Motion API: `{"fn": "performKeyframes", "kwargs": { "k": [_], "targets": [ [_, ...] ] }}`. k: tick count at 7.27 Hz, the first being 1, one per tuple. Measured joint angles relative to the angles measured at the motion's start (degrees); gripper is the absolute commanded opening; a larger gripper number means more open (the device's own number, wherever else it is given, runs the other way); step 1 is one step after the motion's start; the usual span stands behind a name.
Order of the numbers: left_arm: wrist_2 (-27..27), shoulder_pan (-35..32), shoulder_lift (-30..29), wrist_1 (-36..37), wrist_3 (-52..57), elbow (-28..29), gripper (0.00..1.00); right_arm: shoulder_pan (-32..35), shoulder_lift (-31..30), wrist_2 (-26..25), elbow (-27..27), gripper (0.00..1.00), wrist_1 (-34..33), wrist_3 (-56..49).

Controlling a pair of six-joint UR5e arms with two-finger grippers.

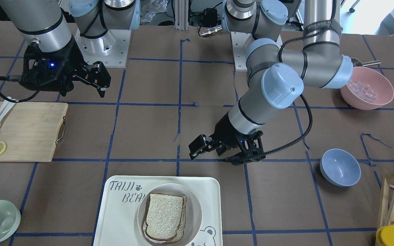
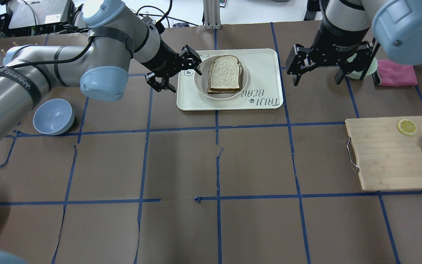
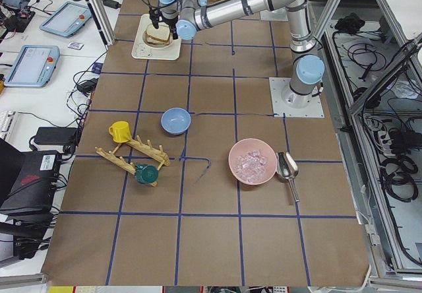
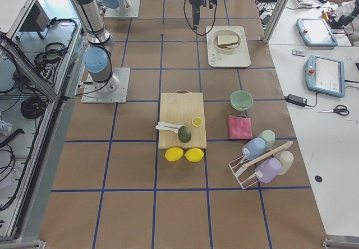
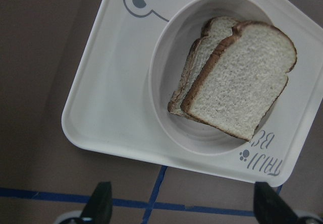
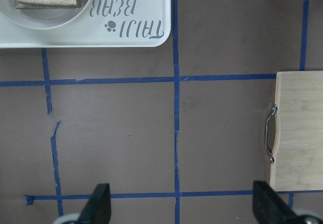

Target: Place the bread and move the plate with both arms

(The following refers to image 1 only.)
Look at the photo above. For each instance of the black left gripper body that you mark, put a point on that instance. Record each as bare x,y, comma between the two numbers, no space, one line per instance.
225,131

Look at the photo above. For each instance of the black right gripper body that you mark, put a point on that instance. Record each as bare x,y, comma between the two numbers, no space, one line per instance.
74,60

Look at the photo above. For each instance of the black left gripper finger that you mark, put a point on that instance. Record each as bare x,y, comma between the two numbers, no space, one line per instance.
203,144

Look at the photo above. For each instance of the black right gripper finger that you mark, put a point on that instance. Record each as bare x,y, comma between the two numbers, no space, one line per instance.
95,75

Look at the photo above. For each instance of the bread slice from board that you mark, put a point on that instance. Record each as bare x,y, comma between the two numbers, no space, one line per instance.
163,216

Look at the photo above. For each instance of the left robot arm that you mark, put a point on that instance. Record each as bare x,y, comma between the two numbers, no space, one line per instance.
276,74

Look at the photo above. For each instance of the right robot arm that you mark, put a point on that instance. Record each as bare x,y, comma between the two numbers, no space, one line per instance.
44,22

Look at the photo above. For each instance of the bread slice on plate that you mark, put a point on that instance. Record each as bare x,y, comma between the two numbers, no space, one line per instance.
180,231

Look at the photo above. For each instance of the wooden cutting board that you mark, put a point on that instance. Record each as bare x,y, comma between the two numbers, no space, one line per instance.
30,130

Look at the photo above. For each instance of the blue bowl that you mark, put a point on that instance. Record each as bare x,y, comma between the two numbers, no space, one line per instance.
340,168

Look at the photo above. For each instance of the cream bear serving tray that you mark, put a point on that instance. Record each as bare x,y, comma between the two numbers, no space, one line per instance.
124,203

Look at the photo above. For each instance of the black power adapter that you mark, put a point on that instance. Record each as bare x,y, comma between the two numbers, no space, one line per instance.
209,17

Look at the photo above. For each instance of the pink bowl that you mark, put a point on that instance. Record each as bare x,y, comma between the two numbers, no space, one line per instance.
367,89

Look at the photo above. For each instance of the metal scoop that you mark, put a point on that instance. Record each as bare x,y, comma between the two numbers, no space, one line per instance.
357,63

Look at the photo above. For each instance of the yellow cup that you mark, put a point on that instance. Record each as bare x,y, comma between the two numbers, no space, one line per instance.
385,236

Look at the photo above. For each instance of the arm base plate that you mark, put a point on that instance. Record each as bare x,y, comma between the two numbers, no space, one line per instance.
111,49
240,46

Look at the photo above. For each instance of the aluminium frame post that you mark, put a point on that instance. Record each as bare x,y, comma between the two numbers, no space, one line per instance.
181,10

